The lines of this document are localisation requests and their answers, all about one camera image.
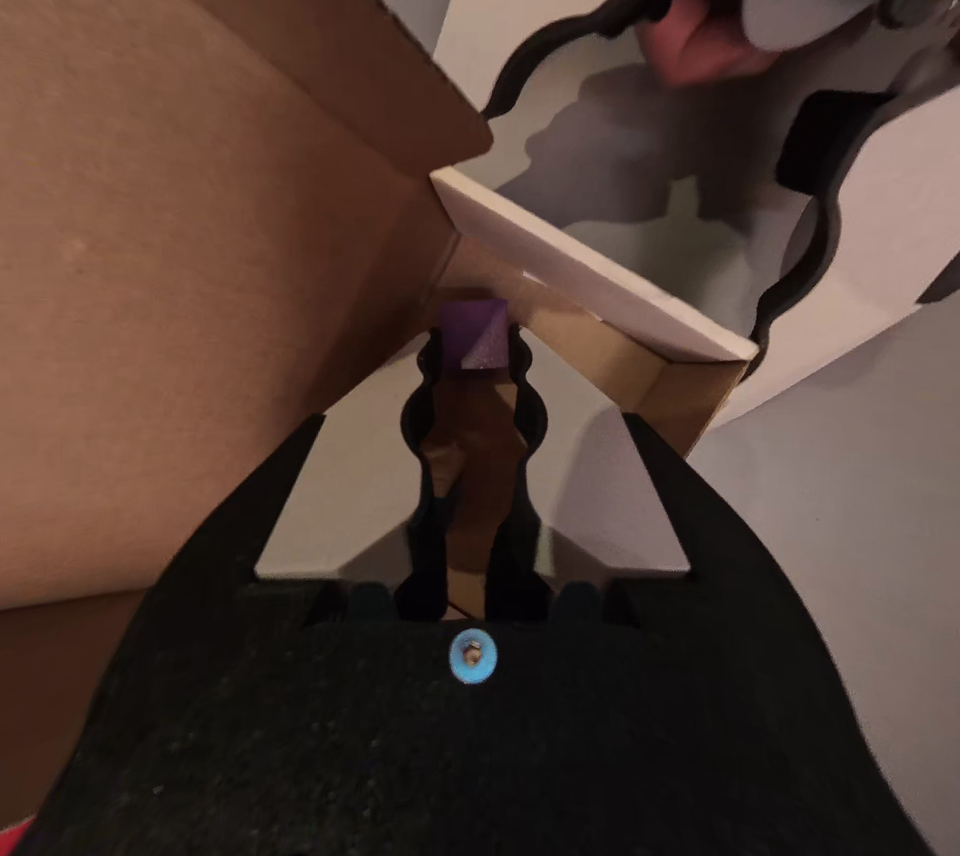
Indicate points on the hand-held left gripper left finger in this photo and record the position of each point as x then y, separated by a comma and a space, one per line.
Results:
352, 496

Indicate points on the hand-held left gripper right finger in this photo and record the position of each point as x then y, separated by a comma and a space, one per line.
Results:
600, 496

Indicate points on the purple wooden block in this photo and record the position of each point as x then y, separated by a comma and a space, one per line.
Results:
472, 335

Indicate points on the white cardboard box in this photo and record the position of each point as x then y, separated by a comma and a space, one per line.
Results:
187, 271

